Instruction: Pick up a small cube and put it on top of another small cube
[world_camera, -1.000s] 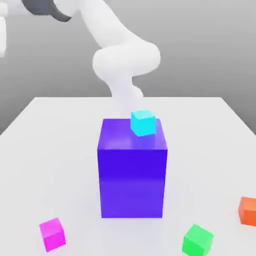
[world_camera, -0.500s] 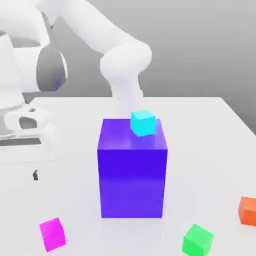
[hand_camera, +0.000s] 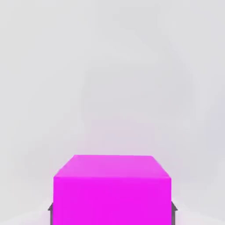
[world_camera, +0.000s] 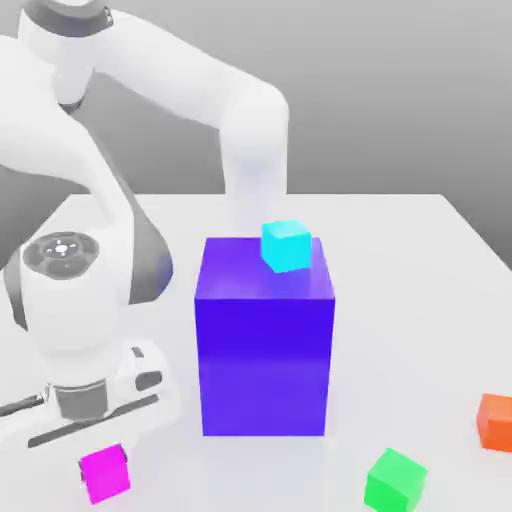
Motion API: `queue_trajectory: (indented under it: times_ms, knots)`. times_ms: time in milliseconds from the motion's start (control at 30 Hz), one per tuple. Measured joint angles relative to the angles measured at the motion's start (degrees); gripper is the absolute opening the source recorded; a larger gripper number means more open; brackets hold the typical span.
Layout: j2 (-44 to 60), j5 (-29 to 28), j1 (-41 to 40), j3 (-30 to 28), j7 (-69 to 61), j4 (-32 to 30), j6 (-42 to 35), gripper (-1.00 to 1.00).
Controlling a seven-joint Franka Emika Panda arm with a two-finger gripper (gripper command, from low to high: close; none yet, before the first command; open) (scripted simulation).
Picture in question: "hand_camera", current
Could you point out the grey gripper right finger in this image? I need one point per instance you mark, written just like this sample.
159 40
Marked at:
173 215

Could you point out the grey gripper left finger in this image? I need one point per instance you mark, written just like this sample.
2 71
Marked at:
51 215

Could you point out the small magenta cube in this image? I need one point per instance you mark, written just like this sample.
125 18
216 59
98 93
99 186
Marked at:
112 196

